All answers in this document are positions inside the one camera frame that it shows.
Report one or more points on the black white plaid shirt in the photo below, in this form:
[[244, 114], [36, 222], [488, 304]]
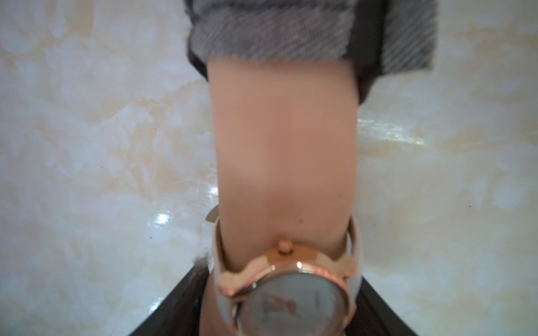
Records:
[[379, 38]]

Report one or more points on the mannequin hand and forearm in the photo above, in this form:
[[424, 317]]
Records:
[[286, 144]]

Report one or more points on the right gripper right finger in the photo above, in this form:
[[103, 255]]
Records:
[[374, 317]]

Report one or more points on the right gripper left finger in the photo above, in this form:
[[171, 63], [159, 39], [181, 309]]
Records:
[[179, 313]]

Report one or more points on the rose gold wrist watch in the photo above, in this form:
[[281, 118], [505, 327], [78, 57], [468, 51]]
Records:
[[292, 289]]

